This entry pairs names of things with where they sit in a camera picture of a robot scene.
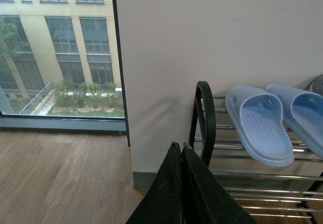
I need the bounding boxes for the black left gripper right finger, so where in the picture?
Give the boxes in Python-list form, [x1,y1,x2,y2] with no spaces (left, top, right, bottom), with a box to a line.
[182,142,257,223]

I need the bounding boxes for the grey knit sneaker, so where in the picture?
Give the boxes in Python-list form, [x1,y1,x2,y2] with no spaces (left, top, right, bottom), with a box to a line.
[312,74,323,95]

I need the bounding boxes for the black metal shoe rack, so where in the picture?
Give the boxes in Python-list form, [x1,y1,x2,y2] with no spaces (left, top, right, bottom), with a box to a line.
[189,81,322,223]

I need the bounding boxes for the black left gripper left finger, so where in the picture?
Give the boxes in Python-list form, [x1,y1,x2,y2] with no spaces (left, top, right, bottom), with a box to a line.
[127,142,182,223]

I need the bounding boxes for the light blue slide sandal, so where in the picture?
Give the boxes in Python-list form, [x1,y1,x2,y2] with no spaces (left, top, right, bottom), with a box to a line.
[225,84,294,167]
[264,83,322,157]

